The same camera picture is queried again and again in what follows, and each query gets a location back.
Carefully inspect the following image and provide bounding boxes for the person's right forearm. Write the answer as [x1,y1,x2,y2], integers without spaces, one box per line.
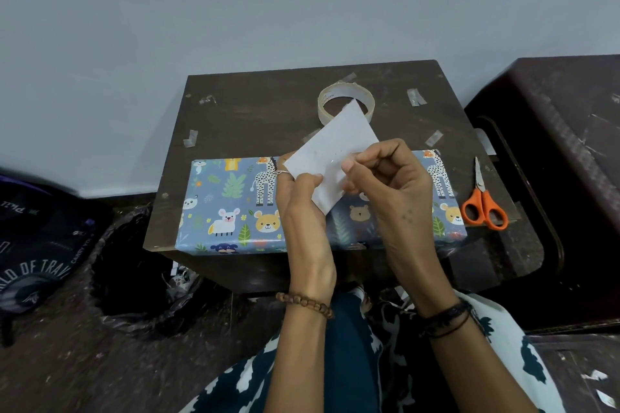
[426,318,539,413]

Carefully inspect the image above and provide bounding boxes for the black purple backpack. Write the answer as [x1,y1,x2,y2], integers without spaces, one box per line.
[0,170,105,346]

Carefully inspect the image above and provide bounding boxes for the black thread bracelet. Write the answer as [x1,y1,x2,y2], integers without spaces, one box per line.
[418,299,485,340]

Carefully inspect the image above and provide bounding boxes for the happy birthday card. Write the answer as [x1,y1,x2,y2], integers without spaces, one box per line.
[283,97,380,216]

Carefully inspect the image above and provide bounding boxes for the person's right hand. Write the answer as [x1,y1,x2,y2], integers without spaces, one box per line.
[341,138,459,317]

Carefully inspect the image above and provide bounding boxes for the clear tape roll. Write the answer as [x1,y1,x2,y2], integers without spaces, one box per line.
[317,81,375,127]

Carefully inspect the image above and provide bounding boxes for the person's left hand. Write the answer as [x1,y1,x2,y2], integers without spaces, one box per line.
[276,152,338,302]

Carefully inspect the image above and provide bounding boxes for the teal white patterned trousers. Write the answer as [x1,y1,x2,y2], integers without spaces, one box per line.
[179,284,568,413]

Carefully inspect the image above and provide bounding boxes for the brown plastic stool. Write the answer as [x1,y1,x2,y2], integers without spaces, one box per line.
[464,54,620,336]

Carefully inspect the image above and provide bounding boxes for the black lined trash bin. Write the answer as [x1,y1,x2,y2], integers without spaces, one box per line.
[89,206,219,339]

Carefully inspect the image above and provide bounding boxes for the brown beaded bracelet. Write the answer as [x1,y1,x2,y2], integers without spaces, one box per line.
[274,291,336,321]

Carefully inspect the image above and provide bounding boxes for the small dark wooden table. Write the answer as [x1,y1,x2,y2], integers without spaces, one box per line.
[143,59,522,292]

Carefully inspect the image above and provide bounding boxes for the orange handled scissors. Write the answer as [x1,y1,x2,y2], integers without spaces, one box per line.
[460,156,510,232]

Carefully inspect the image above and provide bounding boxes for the crumpled paper scraps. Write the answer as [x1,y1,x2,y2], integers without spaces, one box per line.
[162,262,202,294]

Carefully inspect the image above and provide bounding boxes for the person's left forearm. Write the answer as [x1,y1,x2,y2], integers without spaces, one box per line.
[263,306,335,413]

